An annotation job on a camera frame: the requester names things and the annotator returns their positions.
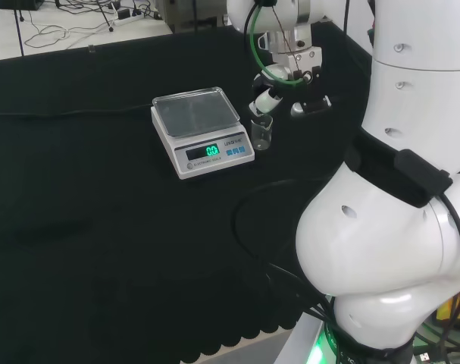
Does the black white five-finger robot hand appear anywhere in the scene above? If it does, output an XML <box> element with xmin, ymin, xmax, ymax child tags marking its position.
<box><xmin>248</xmin><ymin>30</ymin><xmax>333</xmax><ymax>118</ymax></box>

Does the small clear glass beaker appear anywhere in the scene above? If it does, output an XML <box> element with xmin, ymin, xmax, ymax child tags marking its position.
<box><xmin>250</xmin><ymin>115</ymin><xmax>274</xmax><ymax>151</ymax></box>

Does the white electronic balance steel pan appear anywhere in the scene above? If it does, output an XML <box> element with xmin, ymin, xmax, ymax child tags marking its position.
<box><xmin>150</xmin><ymin>86</ymin><xmax>256</xmax><ymax>181</ymax></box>

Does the grey metal box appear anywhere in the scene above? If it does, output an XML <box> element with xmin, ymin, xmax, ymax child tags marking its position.
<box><xmin>155</xmin><ymin>0</ymin><xmax>231</xmax><ymax>36</ymax></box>

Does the white power strip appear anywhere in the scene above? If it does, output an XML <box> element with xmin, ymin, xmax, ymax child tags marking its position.
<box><xmin>113</xmin><ymin>7</ymin><xmax>144</xmax><ymax>27</ymax></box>

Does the black tripod leg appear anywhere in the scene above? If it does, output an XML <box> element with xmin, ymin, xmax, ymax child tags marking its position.
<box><xmin>94</xmin><ymin>0</ymin><xmax>115</xmax><ymax>33</ymax></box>

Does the black bench cloth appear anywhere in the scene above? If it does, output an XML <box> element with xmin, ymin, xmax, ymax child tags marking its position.
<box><xmin>0</xmin><ymin>24</ymin><xmax>375</xmax><ymax>364</ymax></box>

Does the black stand pole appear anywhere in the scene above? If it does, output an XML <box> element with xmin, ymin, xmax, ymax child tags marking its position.
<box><xmin>12</xmin><ymin>0</ymin><xmax>25</xmax><ymax>58</ymax></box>

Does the yellow stop button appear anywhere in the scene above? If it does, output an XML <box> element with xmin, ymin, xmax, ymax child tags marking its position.
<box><xmin>436</xmin><ymin>297</ymin><xmax>460</xmax><ymax>322</ymax></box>

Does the green cable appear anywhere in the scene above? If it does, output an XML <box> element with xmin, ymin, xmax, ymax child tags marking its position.
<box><xmin>243</xmin><ymin>2</ymin><xmax>305</xmax><ymax>85</ymax></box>

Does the black cable on cloth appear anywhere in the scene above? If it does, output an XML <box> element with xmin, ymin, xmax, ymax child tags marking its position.
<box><xmin>231</xmin><ymin>178</ymin><xmax>337</xmax><ymax>329</ymax></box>

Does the thin white floor cable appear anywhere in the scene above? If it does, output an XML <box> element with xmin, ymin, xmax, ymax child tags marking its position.
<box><xmin>23</xmin><ymin>13</ymin><xmax>119</xmax><ymax>51</ymax></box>

